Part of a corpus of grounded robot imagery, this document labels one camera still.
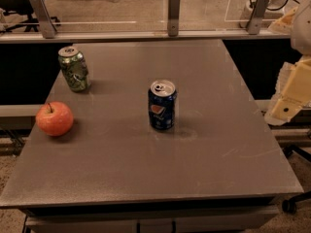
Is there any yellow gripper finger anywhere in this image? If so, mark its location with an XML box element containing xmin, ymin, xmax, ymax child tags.
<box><xmin>264</xmin><ymin>57</ymin><xmax>311</xmax><ymax>126</ymax></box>
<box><xmin>268</xmin><ymin>7</ymin><xmax>297</xmax><ymax>34</ymax></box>

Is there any blue pepsi can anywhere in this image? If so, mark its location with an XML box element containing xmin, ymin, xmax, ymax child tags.
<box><xmin>148</xmin><ymin>80</ymin><xmax>177</xmax><ymax>130</ymax></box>

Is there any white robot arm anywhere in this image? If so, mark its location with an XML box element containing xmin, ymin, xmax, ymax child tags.
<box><xmin>264</xmin><ymin>0</ymin><xmax>311</xmax><ymax>125</ymax></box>

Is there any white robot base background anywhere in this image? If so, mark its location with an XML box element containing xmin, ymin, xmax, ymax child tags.
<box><xmin>239</xmin><ymin>0</ymin><xmax>289</xmax><ymax>28</ymax></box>

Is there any green soda can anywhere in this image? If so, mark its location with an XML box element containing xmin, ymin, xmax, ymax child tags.
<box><xmin>58</xmin><ymin>46</ymin><xmax>90</xmax><ymax>92</ymax></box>

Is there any black chair caster base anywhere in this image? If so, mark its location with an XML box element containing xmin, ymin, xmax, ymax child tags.
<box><xmin>281</xmin><ymin>144</ymin><xmax>311</xmax><ymax>215</ymax></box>

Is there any red apple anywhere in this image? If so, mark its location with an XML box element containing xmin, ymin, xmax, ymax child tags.
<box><xmin>36</xmin><ymin>101</ymin><xmax>74</xmax><ymax>137</ymax></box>

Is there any black office chair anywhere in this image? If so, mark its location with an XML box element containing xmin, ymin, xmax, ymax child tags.
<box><xmin>0</xmin><ymin>0</ymin><xmax>61</xmax><ymax>33</ymax></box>

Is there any right metal bracket post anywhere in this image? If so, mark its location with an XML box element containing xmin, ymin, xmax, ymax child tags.
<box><xmin>246</xmin><ymin>0</ymin><xmax>269</xmax><ymax>35</ymax></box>

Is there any metal bracket post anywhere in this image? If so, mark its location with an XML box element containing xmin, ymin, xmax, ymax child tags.
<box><xmin>29</xmin><ymin>0</ymin><xmax>56</xmax><ymax>39</ymax></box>
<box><xmin>167</xmin><ymin>0</ymin><xmax>181</xmax><ymax>37</ymax></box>
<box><xmin>246</xmin><ymin>0</ymin><xmax>269</xmax><ymax>35</ymax></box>

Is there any middle metal bracket post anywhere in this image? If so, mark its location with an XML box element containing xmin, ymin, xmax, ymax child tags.
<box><xmin>167</xmin><ymin>0</ymin><xmax>181</xmax><ymax>37</ymax></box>

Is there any left metal bracket post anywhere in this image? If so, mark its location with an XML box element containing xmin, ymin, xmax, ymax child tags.
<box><xmin>29</xmin><ymin>0</ymin><xmax>56</xmax><ymax>39</ymax></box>

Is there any grey metal rail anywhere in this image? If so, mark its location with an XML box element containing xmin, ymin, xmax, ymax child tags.
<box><xmin>0</xmin><ymin>29</ymin><xmax>291</xmax><ymax>44</ymax></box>

